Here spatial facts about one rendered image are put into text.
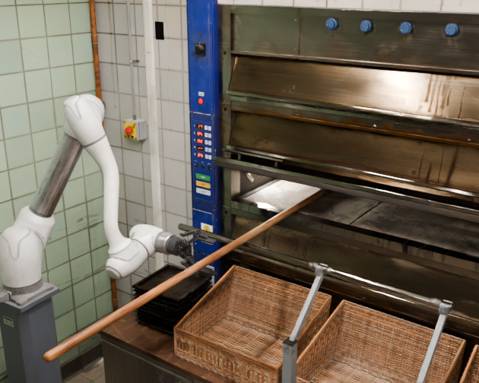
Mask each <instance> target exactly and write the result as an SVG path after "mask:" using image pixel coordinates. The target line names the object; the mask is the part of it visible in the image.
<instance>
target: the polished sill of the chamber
mask: <svg viewBox="0 0 479 383"><path fill-rule="evenodd" d="M231 207H232V208H235V209H237V210H243V211H246V212H250V213H252V214H258V215H261V216H264V217H269V218H272V217H275V216H276V215H278V214H279V213H281V212H283V211H284V210H286V209H284V208H281V207H275V206H272V205H269V204H263V203H260V202H257V201H251V200H248V199H244V198H235V199H233V200H232V201H231ZM281 221H284V222H287V223H292V224H296V225H298V226H304V227H307V228H310V229H315V230H318V231H322V232H325V233H330V234H333V235H336V236H342V237H344V238H348V239H353V240H357V241H360V242H365V243H368V244H371V245H376V246H379V247H383V248H388V249H391V250H394V251H397V252H403V253H406V254H409V255H414V256H417V257H421V258H425V259H429V260H432V261H437V262H440V263H443V264H449V265H452V266H455V267H460V268H464V269H467V270H470V271H475V272H478V273H479V257H477V256H473V255H468V254H465V253H461V252H456V251H453V250H449V249H446V248H440V247H437V246H434V245H428V244H425V243H422V242H416V241H413V240H410V239H404V238H401V237H397V236H392V235H389V234H385V233H380V232H376V231H372V230H369V229H364V228H360V227H357V226H351V225H348V224H345V223H339V222H336V221H333V220H327V219H324V218H321V217H315V216H312V215H308V214H303V213H300V212H296V211H295V212H294V213H292V214H291V215H289V216H287V217H285V218H284V219H283V220H281Z"/></svg>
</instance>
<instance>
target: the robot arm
mask: <svg viewBox="0 0 479 383"><path fill-rule="evenodd" d="M63 110H64V114H65V121H64V123H63V131H64V132H63V134H62V137H61V139H60V141H59V143H58V146H57V148H56V150H55V152H54V154H53V156H52V159H51V160H50V162H49V165H48V167H47V169H46V171H45V174H44V176H43V178H42V180H41V183H40V185H39V187H38V189H37V190H36V194H35V195H34V197H33V200H32V202H31V204H30V205H28V206H26V207H23V208H22V209H21V211H20V213H19V214H18V216H17V219H16V220H15V222H14V224H13V226H11V227H9V228H7V229H6V230H5V231H4V232H3V233H2V234H1V235H0V274H1V278H2V287H0V303H1V302H5V301H10V302H13V303H15V304H16V305H18V306H23V305H25V304H26V303H27V302H29V301H30V300H32V299H35V298H37V297H38V296H40V295H42V294H44V293H46V292H48V291H50V290H54V289H55V286H54V284H52V283H47V282H44V281H43V278H42V273H41V264H42V256H43V251H44V249H45V247H46V244H47V242H48V241H49V237H50V236H51V233H52V230H53V228H54V226H55V223H56V220H55V218H54V216H53V212H54V210H55V208H56V206H57V204H58V202H59V199H60V198H61V196H62V193H63V191H64V190H65V186H66V185H67V183H68V180H69V179H70V177H71V174H72V172H73V170H74V168H75V166H76V163H77V161H78V159H79V157H80V155H81V153H82V150H83V149H85V150H86V151H87V152H88V153H89V154H90V155H91V156H92V157H93V159H94V160H95V161H96V162H97V164H98V166H99V167H100V169H101V171H102V174H103V184H104V203H103V219H104V229H105V234H106V238H107V241H108V243H109V250H108V253H109V259H108V260H107V262H106V272H107V273H108V275H110V276H111V277H112V278H114V279H123V278H126V277H127V276H129V275H131V274H132V273H134V272H135V271H136V270H137V269H139V268H140V266H142V265H143V263H144V262H145V260H146V259H147V258H149V257H150V256H152V255H153V254H155V253H157V252H159V253H163V254H165V255H175V256H179V257H181V258H182V261H181V262H180V264H181V265H183V266H185V267H186V268H188V267H191V266H192V265H194V264H196V263H197V261H196V260H195V259H194V258H193V255H192V247H191V245H190V244H191V243H193V242H194V241H195V240H196V239H197V240H199V241H202V242H206V243H209V244H214V243H215V242H216V241H217V240H216V239H211V238H208V236H206V235H204V234H201V229H195V230H193V231H189V232H182V233H180V234H179V236H181V238H179V237H177V236H176V235H175V234H172V233H168V232H167V231H163V230H162V229H161V228H159V227H156V226H152V225H147V224H138V225H136V226H133V227H132V229H131V231H130V233H129V238H130V239H129V238H125V237H124V236H122V234H121V233H120V231H119V227H118V209H119V171H118V167H117V165H116V161H115V158H114V156H113V152H112V150H111V148H110V145H109V142H108V139H107V136H106V133H105V131H104V130H103V126H102V121H103V118H104V114H105V109H104V105H103V103H102V102H101V100H100V99H99V98H97V97H95V96H93V95H91V94H82V95H80V96H73V97H69V98H68V99H67V100H66V101H65V102H64V105H63ZM192 234H196V236H195V237H193V238H192V239H190V240H189V241H187V240H186V239H185V237H187V236H190V235H192ZM188 256H190V257H189V258H188Z"/></svg>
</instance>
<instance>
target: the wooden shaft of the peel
mask: <svg viewBox="0 0 479 383"><path fill-rule="evenodd" d="M323 194H325V191H324V189H322V188H321V189H319V190H318V191H316V192H315V193H313V194H311V195H310V196H308V197H307V198H304V199H303V200H302V201H299V202H298V203H296V204H295V205H293V206H291V207H289V208H288V209H286V210H284V211H283V212H281V213H279V214H278V215H276V216H275V217H272V218H271V219H270V220H267V221H266V222H264V223H263V224H261V225H259V226H257V227H256V228H255V229H252V230H251V231H249V232H248V233H246V234H244V235H243V236H241V237H239V238H238V239H236V240H234V241H232V242H231V243H229V244H227V245H225V246H224V247H223V248H220V249H219V250H217V251H216V252H214V253H212V254H211V255H209V256H208V257H206V258H204V259H202V260H200V261H199V262H197V263H196V264H194V265H192V266H191V267H188V268H187V269H185V270H184V271H182V272H180V273H179V274H177V275H176V276H174V277H172V278H170V279H169V280H167V281H165V282H164V283H162V284H161V285H159V286H156V287H155V288H153V289H152V290H150V291H148V292H147V293H145V294H144V295H142V296H140V297H138V298H137V299H135V300H133V301H132V302H130V303H129V304H127V305H125V306H123V307H122V308H120V309H118V310H116V311H115V312H113V313H112V314H110V315H108V316H106V317H105V318H103V319H101V320H100V321H98V322H97V323H95V324H93V325H91V326H90V327H89V328H86V329H85V330H83V331H81V332H80V333H78V334H76V335H75V336H73V337H71V338H69V339H68V340H66V341H65V342H63V343H61V344H59V345H58V346H57V347H54V348H53V349H51V350H50V351H48V352H46V353H45V354H44V355H43V359H44V360H45V361H46V362H52V361H53V360H54V359H56V358H58V357H59V356H61V355H62V354H64V353H66V352H68V351H69V350H71V349H72V348H74V347H76V346H77V345H78V344H80V343H82V342H84V341H85V340H87V339H89V338H90V337H92V336H94V335H95V334H97V333H99V332H100V331H102V330H103V329H105V328H107V327H109V326H110V325H111V324H113V323H115V322H116V321H118V320H119V319H121V318H123V317H125V316H126V315H128V314H129V313H131V312H133V311H134V310H136V309H138V308H139V307H141V306H142V305H144V304H145V303H147V302H149V301H151V300H152V299H154V298H155V297H157V296H159V295H160V294H161V293H164V292H165V291H167V290H168V289H170V288H171V287H173V286H175V285H177V284H178V283H180V282H182V281H183V280H184V279H186V278H188V277H190V276H192V275H193V274H194V273H196V272H198V271H200V270H201V269H202V268H204V267H206V266H208V265H209V264H211V263H212V262H214V261H216V260H217V259H219V258H221V257H222V256H224V255H225V254H227V253H228V252H231V251H232V250H234V249H235V248H237V247H238V246H240V245H242V244H243V243H244V242H247V241H248V240H250V239H251V238H253V237H254V236H257V235H258V234H259V233H261V232H263V231H265V230H266V229H267V228H269V227H271V226H273V225H275V224H276V223H277V222H279V221H281V220H283V219H284V218H285V217H287V216H289V215H291V214H292V213H294V212H295V211H297V210H299V209H300V208H302V207H304V206H305V205H307V204H308V203H310V202H311V201H314V200H315V199H317V198H318V197H320V196H321V195H323Z"/></svg>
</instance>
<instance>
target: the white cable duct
mask: <svg viewBox="0 0 479 383"><path fill-rule="evenodd" d="M142 5H143V20H144V50H145V64H146V80H147V95H148V124H149V139H150V155H151V184H152V199H153V215H154V226H156V227H159V228H161V229H162V215H161V198H160V165H159V149H158V132H157V99H156V83H155V66H154V33H153V17H152V0H142ZM155 259H156V271H157V270H158V269H160V268H162V267H163V266H164V264H163V253H159V252H157V253H155Z"/></svg>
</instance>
